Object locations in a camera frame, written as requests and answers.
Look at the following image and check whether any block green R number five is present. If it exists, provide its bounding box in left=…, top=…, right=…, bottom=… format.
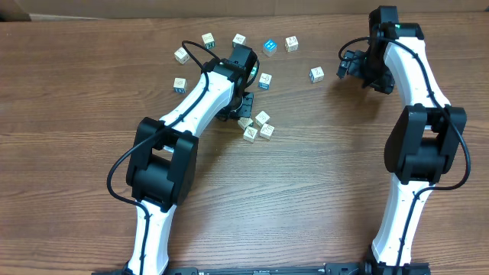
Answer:
left=260, top=123, right=274, bottom=140

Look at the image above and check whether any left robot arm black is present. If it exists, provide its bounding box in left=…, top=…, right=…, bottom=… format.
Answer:
left=122, top=45, right=259, bottom=274

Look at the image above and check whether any block yellow O side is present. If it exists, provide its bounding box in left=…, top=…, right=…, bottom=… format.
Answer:
left=285, top=36, right=299, bottom=52

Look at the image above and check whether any block yellow C side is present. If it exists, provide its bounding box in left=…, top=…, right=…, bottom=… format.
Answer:
left=255, top=111, right=270, bottom=128

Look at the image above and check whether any block green R side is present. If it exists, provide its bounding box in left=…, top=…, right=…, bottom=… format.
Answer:
left=202, top=33, right=215, bottom=50

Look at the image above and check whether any block blue D side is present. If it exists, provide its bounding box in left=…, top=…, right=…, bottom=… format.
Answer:
left=173, top=78, right=187, bottom=93

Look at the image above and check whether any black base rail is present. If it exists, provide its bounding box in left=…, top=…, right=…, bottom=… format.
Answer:
left=92, top=262, right=431, bottom=275

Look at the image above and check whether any block green J side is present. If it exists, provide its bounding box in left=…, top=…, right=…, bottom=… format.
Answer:
left=232, top=34, right=246, bottom=47

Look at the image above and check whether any block green F side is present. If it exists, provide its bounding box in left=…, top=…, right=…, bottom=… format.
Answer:
left=238, top=117, right=254, bottom=131

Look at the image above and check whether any blue top block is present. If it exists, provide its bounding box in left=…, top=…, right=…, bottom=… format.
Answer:
left=263, top=39, right=277, bottom=57

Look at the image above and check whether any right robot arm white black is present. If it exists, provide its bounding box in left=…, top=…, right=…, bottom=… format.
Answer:
left=337, top=6, right=471, bottom=274

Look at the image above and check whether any block blue T side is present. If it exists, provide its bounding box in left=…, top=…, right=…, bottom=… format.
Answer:
left=309, top=66, right=324, bottom=83

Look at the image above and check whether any block plain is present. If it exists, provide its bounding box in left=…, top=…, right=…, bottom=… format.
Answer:
left=174, top=47, right=190, bottom=64
left=243, top=126, right=257, bottom=143

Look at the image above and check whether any umbrella block blue side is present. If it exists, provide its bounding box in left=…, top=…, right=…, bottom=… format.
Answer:
left=258, top=73, right=272, bottom=89

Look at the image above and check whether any cardboard backdrop wall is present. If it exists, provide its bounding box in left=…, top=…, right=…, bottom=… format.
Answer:
left=1, top=0, right=488, bottom=21

